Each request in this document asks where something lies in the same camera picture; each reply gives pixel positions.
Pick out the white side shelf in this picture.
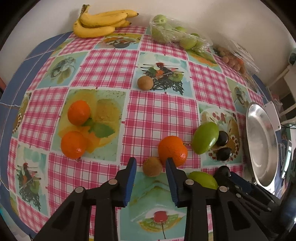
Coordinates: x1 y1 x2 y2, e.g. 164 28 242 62
267 48 295 128

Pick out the white rectangular device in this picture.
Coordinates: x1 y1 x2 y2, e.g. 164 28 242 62
263 101 281 132

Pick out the dark plum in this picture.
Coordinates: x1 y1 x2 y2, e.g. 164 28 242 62
216 147 232 161
215 131 229 147

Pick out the yellow banana bunch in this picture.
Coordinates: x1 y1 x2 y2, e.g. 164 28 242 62
73 4 139 39

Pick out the pink checkered fruit tablecloth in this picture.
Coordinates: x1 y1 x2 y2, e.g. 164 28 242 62
1 27 270 240

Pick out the silver metal plate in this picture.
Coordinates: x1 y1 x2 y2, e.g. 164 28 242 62
243 102 278 189

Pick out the clear box of longans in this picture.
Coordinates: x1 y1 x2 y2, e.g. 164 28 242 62
213 38 260 75

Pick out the clear tray of green apples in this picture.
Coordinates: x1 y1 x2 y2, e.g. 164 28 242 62
149 15 213 53

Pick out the orange tangerine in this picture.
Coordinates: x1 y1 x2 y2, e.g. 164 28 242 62
158 136 188 167
67 100 91 126
61 131 87 160

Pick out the brown kiwi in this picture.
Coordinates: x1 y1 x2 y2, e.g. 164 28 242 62
137 76 154 90
142 157 163 177

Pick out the green mango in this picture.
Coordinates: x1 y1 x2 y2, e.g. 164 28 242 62
188 171 218 190
191 122 219 155

